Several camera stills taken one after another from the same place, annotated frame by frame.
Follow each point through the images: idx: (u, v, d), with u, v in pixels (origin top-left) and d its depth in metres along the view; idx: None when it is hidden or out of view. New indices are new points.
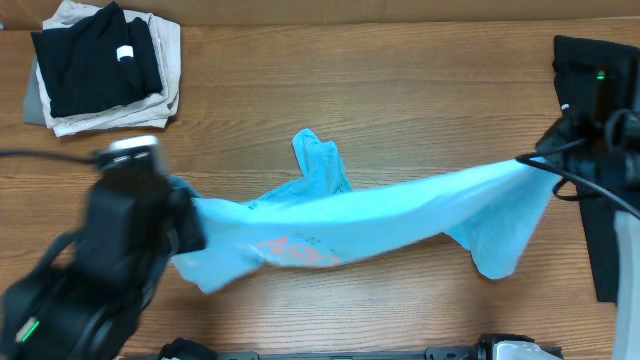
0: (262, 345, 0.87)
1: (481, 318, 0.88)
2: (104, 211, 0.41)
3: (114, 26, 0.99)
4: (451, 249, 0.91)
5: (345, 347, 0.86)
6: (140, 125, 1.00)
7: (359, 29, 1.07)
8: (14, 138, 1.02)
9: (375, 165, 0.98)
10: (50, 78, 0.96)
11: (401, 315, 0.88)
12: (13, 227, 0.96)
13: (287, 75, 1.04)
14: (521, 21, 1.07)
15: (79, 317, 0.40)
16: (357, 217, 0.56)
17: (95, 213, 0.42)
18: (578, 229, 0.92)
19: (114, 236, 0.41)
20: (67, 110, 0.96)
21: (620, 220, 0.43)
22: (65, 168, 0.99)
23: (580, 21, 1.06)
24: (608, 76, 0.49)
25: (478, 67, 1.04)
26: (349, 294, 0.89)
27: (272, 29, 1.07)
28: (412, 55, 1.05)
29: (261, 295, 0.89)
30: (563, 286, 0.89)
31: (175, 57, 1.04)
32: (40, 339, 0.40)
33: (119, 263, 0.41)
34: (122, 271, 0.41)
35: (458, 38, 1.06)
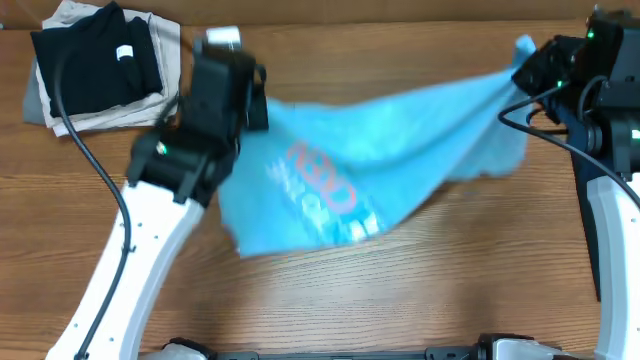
0: (262, 345, 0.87)
1: (481, 319, 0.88)
2: (210, 73, 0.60)
3: (113, 25, 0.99)
4: (450, 247, 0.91)
5: (345, 347, 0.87)
6: (140, 126, 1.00)
7: (359, 28, 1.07)
8: (12, 138, 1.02)
9: None
10: (50, 79, 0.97)
11: (401, 315, 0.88)
12: (13, 227, 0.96)
13: (287, 75, 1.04)
14: (521, 20, 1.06)
15: (193, 155, 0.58)
16: None
17: (203, 75, 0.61)
18: (579, 229, 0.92)
19: (219, 90, 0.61)
20: (67, 110, 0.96)
21: (600, 190, 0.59)
22: (66, 167, 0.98)
23: (580, 20, 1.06)
24: (597, 38, 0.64)
25: (479, 66, 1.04)
26: (349, 294, 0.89)
27: (272, 29, 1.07)
28: (412, 55, 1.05)
29: (261, 295, 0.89)
30: (563, 285, 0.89)
31: (176, 56, 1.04)
32: (167, 158, 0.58)
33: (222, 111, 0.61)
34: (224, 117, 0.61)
35: (458, 38, 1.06)
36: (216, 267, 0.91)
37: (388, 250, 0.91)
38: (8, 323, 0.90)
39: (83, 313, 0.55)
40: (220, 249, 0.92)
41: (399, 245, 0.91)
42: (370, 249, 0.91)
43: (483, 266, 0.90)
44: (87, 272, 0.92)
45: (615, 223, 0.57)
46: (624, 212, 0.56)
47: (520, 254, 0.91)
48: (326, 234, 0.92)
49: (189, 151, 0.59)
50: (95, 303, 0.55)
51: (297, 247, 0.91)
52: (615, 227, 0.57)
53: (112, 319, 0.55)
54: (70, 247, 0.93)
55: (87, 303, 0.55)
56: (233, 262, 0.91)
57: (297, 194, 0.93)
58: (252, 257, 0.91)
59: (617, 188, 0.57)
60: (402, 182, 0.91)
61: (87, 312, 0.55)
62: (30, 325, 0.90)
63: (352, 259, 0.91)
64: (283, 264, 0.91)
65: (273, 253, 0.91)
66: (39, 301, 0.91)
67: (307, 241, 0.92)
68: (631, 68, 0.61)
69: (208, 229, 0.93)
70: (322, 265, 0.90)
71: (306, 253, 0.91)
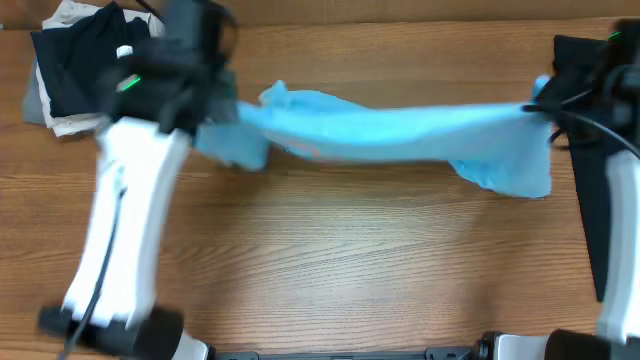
0: (262, 345, 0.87)
1: (481, 318, 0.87)
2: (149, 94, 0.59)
3: (114, 26, 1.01)
4: (448, 246, 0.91)
5: (345, 347, 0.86)
6: None
7: (358, 27, 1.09)
8: (13, 138, 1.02)
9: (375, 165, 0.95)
10: (51, 79, 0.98)
11: (401, 315, 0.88)
12: (14, 227, 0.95)
13: (287, 75, 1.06)
14: (522, 20, 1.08)
15: (170, 84, 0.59)
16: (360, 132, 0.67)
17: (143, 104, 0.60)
18: (578, 229, 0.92)
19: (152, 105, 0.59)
20: (67, 110, 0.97)
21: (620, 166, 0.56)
22: (66, 168, 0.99)
23: (581, 19, 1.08)
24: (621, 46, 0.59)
25: (478, 66, 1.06)
26: (350, 294, 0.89)
27: (271, 29, 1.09)
28: (411, 54, 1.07)
29: (261, 295, 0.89)
30: (563, 286, 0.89)
31: None
32: (139, 95, 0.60)
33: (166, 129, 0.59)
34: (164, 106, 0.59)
35: (460, 38, 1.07)
36: (216, 266, 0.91)
37: (388, 250, 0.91)
38: (8, 323, 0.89)
39: (95, 244, 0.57)
40: (220, 249, 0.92)
41: (400, 245, 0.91)
42: (370, 249, 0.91)
43: (484, 267, 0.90)
44: None
45: (630, 196, 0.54)
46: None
47: (520, 255, 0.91)
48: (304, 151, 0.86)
49: (163, 82, 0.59)
50: (104, 232, 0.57)
51: (297, 248, 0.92)
52: (631, 206, 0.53)
53: (131, 147, 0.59)
54: (70, 248, 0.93)
55: (125, 134, 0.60)
56: (233, 263, 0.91)
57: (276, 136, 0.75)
58: (252, 257, 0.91)
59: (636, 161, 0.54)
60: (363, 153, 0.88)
61: (96, 241, 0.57)
62: (30, 324, 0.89)
63: (352, 260, 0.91)
64: (283, 264, 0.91)
65: (274, 253, 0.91)
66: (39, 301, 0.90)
67: (306, 240, 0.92)
68: None
69: (207, 230, 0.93)
70: (322, 265, 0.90)
71: (306, 253, 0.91)
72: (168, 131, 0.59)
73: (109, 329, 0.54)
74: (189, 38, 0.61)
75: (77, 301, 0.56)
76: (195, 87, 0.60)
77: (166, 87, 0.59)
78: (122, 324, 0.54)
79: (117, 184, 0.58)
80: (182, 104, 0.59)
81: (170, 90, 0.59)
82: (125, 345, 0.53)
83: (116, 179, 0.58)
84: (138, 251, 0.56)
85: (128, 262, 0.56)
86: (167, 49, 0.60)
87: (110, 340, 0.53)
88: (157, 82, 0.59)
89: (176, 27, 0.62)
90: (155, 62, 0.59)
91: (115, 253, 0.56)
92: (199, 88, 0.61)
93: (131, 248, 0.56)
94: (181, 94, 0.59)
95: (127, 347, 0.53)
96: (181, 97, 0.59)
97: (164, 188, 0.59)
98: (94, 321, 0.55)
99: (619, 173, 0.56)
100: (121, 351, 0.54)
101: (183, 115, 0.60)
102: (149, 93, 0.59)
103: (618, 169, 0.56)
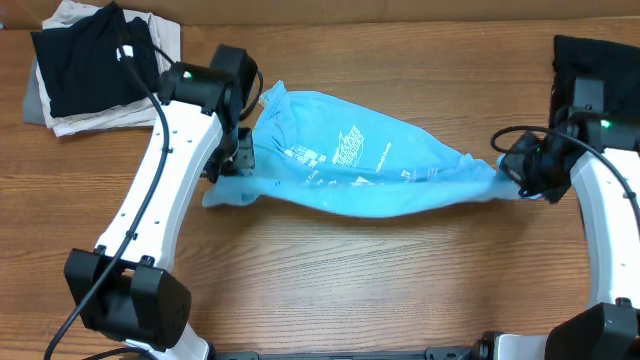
0: (262, 345, 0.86)
1: (481, 318, 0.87)
2: (198, 87, 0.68)
3: (114, 26, 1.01)
4: (447, 246, 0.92)
5: (345, 347, 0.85)
6: (140, 126, 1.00)
7: (359, 28, 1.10)
8: (13, 138, 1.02)
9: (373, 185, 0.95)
10: (51, 79, 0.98)
11: (401, 314, 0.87)
12: (13, 227, 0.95)
13: (287, 75, 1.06)
14: (521, 21, 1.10)
15: (212, 84, 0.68)
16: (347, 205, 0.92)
17: (190, 94, 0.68)
18: (578, 229, 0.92)
19: (200, 97, 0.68)
20: (67, 110, 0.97)
21: (579, 168, 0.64)
22: (67, 168, 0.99)
23: (578, 21, 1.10)
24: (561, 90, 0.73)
25: (478, 67, 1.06)
26: (349, 294, 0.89)
27: (272, 29, 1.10)
28: (411, 54, 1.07)
29: (261, 295, 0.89)
30: (563, 286, 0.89)
31: (175, 57, 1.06)
32: (188, 86, 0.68)
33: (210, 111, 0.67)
34: (208, 94, 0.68)
35: (459, 38, 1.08)
36: (217, 266, 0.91)
37: (388, 250, 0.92)
38: (7, 323, 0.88)
39: (131, 199, 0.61)
40: (220, 249, 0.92)
41: (399, 245, 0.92)
42: (369, 249, 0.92)
43: (484, 266, 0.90)
44: None
45: (594, 188, 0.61)
46: (600, 176, 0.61)
47: (519, 254, 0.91)
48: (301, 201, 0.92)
49: (208, 81, 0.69)
50: (142, 189, 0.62)
51: (296, 248, 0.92)
52: (597, 198, 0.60)
53: (181, 120, 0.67)
54: (70, 247, 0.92)
55: (173, 111, 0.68)
56: (233, 263, 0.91)
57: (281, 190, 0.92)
58: (252, 257, 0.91)
59: (593, 157, 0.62)
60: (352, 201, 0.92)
61: (135, 195, 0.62)
62: (29, 325, 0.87)
63: (352, 260, 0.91)
64: (283, 264, 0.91)
65: (274, 253, 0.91)
66: (38, 301, 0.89)
67: (306, 240, 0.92)
68: (592, 98, 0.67)
69: (207, 230, 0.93)
70: (322, 265, 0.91)
71: (305, 254, 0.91)
72: (208, 113, 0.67)
73: (138, 263, 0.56)
74: (233, 67, 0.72)
75: (107, 244, 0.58)
76: (232, 90, 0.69)
77: (205, 90, 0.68)
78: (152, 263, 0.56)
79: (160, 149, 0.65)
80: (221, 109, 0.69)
81: (210, 91, 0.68)
82: (150, 278, 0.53)
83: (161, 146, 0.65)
84: (171, 208, 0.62)
85: (164, 214, 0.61)
86: (217, 68, 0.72)
87: (136, 273, 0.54)
88: (205, 80, 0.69)
89: (224, 61, 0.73)
90: (204, 71, 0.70)
91: (151, 205, 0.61)
92: (236, 101, 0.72)
93: (167, 201, 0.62)
94: (224, 94, 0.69)
95: (149, 283, 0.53)
96: (221, 99, 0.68)
97: (197, 167, 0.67)
98: (122, 259, 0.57)
99: (581, 170, 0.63)
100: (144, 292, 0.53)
101: (221, 116, 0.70)
102: (197, 87, 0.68)
103: (581, 172, 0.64)
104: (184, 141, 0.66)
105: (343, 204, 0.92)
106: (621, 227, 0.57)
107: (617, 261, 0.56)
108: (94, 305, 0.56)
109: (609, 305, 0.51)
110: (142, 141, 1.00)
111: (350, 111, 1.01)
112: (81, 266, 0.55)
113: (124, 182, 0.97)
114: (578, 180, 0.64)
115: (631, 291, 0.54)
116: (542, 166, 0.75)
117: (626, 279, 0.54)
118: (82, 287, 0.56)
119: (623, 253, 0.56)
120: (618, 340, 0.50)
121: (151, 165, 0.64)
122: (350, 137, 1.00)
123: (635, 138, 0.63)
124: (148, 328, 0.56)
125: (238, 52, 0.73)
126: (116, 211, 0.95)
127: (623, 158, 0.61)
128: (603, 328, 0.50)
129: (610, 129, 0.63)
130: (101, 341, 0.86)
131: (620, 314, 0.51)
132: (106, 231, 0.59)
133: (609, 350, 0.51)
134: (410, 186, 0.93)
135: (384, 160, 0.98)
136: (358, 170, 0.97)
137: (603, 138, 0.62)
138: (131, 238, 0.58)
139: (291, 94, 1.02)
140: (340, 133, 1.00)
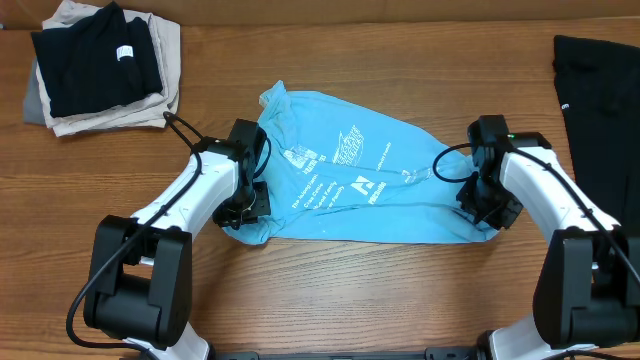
0: (262, 345, 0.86)
1: (481, 318, 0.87)
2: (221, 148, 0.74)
3: (114, 26, 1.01)
4: (447, 246, 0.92)
5: (345, 347, 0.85)
6: (140, 126, 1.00)
7: (359, 28, 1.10)
8: (13, 138, 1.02)
9: (373, 196, 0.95)
10: (50, 79, 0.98)
11: (401, 315, 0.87)
12: (13, 227, 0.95)
13: (286, 74, 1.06)
14: (520, 21, 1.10)
15: (231, 150, 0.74)
16: (347, 228, 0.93)
17: (215, 151, 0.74)
18: None
19: (221, 156, 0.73)
20: (67, 110, 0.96)
21: (506, 169, 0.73)
22: (66, 168, 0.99)
23: (579, 21, 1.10)
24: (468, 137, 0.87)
25: (478, 67, 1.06)
26: (349, 294, 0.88)
27: (272, 29, 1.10)
28: (411, 55, 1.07)
29: (261, 295, 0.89)
30: None
31: (174, 57, 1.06)
32: (217, 148, 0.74)
33: (235, 164, 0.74)
34: (231, 153, 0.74)
35: (458, 38, 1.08)
36: (216, 267, 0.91)
37: (388, 250, 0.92)
38: (7, 324, 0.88)
39: (163, 194, 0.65)
40: (220, 249, 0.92)
41: (399, 245, 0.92)
42: (370, 249, 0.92)
43: (484, 266, 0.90)
44: (85, 271, 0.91)
45: (522, 174, 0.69)
46: (519, 164, 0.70)
47: (520, 255, 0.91)
48: (303, 224, 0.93)
49: (230, 145, 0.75)
50: (172, 190, 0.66)
51: (297, 248, 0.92)
52: (526, 178, 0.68)
53: (211, 157, 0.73)
54: (70, 247, 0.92)
55: (208, 156, 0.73)
56: (233, 263, 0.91)
57: (286, 213, 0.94)
58: (252, 257, 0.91)
59: (511, 154, 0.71)
60: (353, 221, 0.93)
61: (167, 192, 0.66)
62: (29, 325, 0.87)
63: (352, 260, 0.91)
64: (283, 264, 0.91)
65: (273, 253, 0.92)
66: (37, 301, 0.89)
67: (306, 240, 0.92)
68: (497, 127, 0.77)
69: (208, 230, 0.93)
70: (322, 265, 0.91)
71: (305, 254, 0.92)
72: (233, 161, 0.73)
73: (166, 230, 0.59)
74: (249, 137, 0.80)
75: (140, 216, 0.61)
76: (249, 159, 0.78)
77: (230, 150, 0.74)
78: (181, 230, 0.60)
79: (192, 170, 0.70)
80: (240, 169, 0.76)
81: (234, 151, 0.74)
82: (177, 241, 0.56)
83: (193, 169, 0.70)
84: (199, 206, 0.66)
85: (191, 204, 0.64)
86: (236, 137, 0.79)
87: (164, 236, 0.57)
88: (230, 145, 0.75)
89: (242, 132, 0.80)
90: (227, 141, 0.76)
91: (183, 197, 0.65)
92: (250, 165, 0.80)
93: (195, 199, 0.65)
94: (242, 164, 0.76)
95: (176, 244, 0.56)
96: (242, 166, 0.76)
97: (218, 190, 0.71)
98: (153, 226, 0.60)
99: (509, 172, 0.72)
100: (171, 253, 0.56)
101: (239, 178, 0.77)
102: (219, 149, 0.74)
103: (508, 172, 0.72)
104: (213, 170, 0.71)
105: (343, 230, 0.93)
106: (553, 187, 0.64)
107: (558, 205, 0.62)
108: (109, 274, 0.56)
109: (563, 230, 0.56)
110: (142, 141, 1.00)
111: (350, 111, 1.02)
112: (112, 228, 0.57)
113: (125, 181, 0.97)
114: (509, 181, 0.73)
115: (577, 221, 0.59)
116: (480, 193, 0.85)
117: (570, 217, 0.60)
118: (107, 251, 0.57)
119: (561, 200, 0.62)
120: (578, 256, 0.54)
121: (182, 179, 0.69)
122: (350, 137, 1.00)
123: (537, 140, 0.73)
124: (157, 301, 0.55)
125: (255, 124, 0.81)
126: (116, 211, 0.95)
127: (532, 150, 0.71)
128: (562, 247, 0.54)
129: (514, 137, 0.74)
130: (100, 342, 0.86)
131: (575, 235, 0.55)
132: (139, 210, 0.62)
133: (575, 272, 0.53)
134: (409, 201, 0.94)
135: (384, 159, 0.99)
136: (359, 169, 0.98)
137: (514, 143, 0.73)
138: (162, 214, 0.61)
139: (292, 94, 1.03)
140: (340, 133, 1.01)
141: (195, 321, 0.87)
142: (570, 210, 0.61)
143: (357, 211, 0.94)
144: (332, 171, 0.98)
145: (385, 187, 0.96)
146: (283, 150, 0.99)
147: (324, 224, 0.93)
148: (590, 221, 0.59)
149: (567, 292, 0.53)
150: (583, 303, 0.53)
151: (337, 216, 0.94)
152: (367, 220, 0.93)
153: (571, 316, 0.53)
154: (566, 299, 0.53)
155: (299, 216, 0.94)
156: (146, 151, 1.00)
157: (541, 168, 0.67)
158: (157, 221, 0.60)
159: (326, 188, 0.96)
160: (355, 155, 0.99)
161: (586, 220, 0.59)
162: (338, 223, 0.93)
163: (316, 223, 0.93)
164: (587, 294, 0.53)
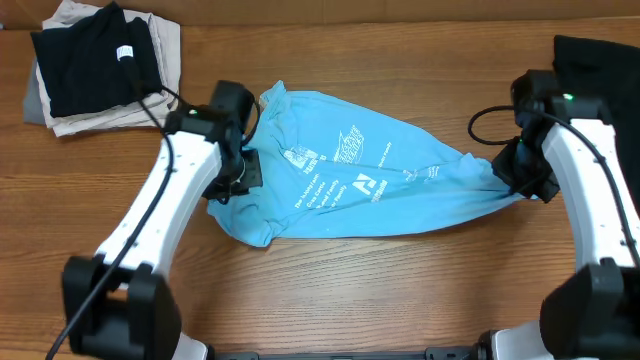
0: (262, 345, 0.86)
1: (480, 319, 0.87)
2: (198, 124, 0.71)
3: (114, 25, 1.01)
4: (447, 246, 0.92)
5: (345, 347, 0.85)
6: (140, 126, 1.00)
7: (359, 28, 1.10)
8: (13, 138, 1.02)
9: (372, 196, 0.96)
10: (51, 79, 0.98)
11: (401, 315, 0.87)
12: (13, 227, 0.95)
13: (286, 74, 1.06)
14: (520, 21, 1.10)
15: (210, 125, 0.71)
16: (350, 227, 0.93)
17: (191, 125, 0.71)
18: None
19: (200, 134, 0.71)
20: (67, 110, 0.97)
21: (551, 140, 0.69)
22: (66, 168, 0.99)
23: (578, 20, 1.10)
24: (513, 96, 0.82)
25: (478, 66, 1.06)
26: (350, 294, 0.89)
27: (272, 29, 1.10)
28: (411, 55, 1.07)
29: (262, 295, 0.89)
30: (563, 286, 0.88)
31: (174, 57, 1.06)
32: (194, 123, 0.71)
33: (214, 143, 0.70)
34: (210, 129, 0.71)
35: (458, 38, 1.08)
36: (216, 267, 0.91)
37: (389, 250, 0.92)
38: (7, 324, 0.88)
39: (132, 212, 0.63)
40: (220, 249, 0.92)
41: (400, 245, 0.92)
42: (370, 248, 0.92)
43: (484, 266, 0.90)
44: None
45: (567, 159, 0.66)
46: (570, 139, 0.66)
47: (520, 255, 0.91)
48: (304, 224, 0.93)
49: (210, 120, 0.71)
50: (142, 205, 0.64)
51: (297, 248, 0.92)
52: (570, 165, 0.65)
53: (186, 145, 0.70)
54: (70, 247, 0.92)
55: (179, 140, 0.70)
56: (232, 263, 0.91)
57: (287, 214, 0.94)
58: (252, 257, 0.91)
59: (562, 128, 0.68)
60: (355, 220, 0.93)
61: (137, 207, 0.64)
62: (29, 325, 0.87)
63: (353, 260, 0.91)
64: (283, 264, 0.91)
65: (274, 253, 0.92)
66: (38, 301, 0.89)
67: (306, 240, 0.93)
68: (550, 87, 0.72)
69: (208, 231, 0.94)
70: (322, 265, 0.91)
71: (306, 254, 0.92)
72: (212, 143, 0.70)
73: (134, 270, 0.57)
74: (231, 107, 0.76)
75: (106, 252, 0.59)
76: (232, 129, 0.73)
77: (207, 126, 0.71)
78: (149, 266, 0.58)
79: (164, 169, 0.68)
80: (224, 145, 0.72)
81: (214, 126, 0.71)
82: (147, 285, 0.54)
83: (164, 167, 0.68)
84: (173, 222, 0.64)
85: (164, 224, 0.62)
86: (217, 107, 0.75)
87: (133, 279, 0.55)
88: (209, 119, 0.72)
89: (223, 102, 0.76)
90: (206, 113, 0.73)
91: (153, 217, 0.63)
92: (236, 137, 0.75)
93: (168, 214, 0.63)
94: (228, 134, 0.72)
95: (147, 289, 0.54)
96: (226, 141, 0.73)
97: (196, 187, 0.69)
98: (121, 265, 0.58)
99: (554, 139, 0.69)
100: (141, 301, 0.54)
101: (222, 152, 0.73)
102: (197, 123, 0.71)
103: (552, 144, 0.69)
104: (188, 164, 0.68)
105: (343, 229, 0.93)
106: (598, 198, 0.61)
107: (598, 222, 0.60)
108: (86, 317, 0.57)
109: (596, 266, 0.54)
110: (141, 142, 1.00)
111: (350, 111, 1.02)
112: (76, 274, 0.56)
113: (125, 182, 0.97)
114: (551, 153, 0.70)
115: (612, 249, 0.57)
116: (521, 158, 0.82)
117: (606, 237, 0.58)
118: (78, 297, 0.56)
119: (601, 216, 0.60)
120: (607, 297, 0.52)
121: (154, 185, 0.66)
122: (350, 137, 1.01)
123: (597, 106, 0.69)
124: (139, 341, 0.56)
125: (238, 93, 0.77)
126: (116, 211, 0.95)
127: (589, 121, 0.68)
128: (592, 287, 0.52)
129: (573, 98, 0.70)
130: None
131: (607, 273, 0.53)
132: (106, 241, 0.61)
133: (600, 310, 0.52)
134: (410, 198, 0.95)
135: (384, 159, 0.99)
136: (359, 169, 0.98)
137: (569, 107, 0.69)
138: (131, 246, 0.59)
139: (292, 94, 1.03)
140: (340, 133, 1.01)
141: (196, 321, 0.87)
142: (610, 230, 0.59)
143: (359, 210, 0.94)
144: (332, 170, 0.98)
145: (386, 186, 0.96)
146: (283, 150, 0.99)
147: (326, 224, 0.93)
148: (628, 252, 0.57)
149: (583, 323, 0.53)
150: (597, 331, 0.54)
151: (338, 216, 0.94)
152: (370, 219, 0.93)
153: (577, 340, 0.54)
154: (581, 331, 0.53)
155: (300, 215, 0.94)
156: (146, 151, 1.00)
157: (592, 159, 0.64)
158: (125, 256, 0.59)
159: (327, 188, 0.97)
160: (355, 154, 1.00)
161: (625, 250, 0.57)
162: (339, 222, 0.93)
163: (317, 223, 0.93)
164: (602, 325, 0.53)
